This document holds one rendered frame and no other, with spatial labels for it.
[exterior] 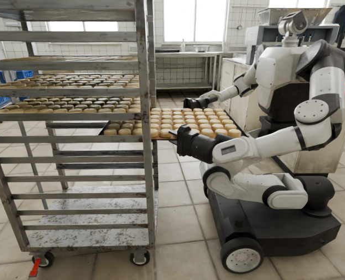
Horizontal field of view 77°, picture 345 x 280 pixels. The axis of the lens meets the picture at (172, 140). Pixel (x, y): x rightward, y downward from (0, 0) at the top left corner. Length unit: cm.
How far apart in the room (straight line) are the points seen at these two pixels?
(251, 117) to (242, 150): 177
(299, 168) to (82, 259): 162
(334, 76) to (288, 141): 24
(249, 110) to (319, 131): 174
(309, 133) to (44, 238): 122
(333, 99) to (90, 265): 124
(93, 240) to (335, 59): 122
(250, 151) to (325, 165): 146
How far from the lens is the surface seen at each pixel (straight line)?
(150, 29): 120
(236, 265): 126
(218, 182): 110
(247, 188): 123
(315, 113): 67
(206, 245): 135
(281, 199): 128
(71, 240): 127
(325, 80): 79
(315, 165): 204
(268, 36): 241
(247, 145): 66
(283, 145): 67
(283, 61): 98
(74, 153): 146
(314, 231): 138
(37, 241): 134
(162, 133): 87
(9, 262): 153
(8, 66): 94
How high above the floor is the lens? 103
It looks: 24 degrees down
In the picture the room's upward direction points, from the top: straight up
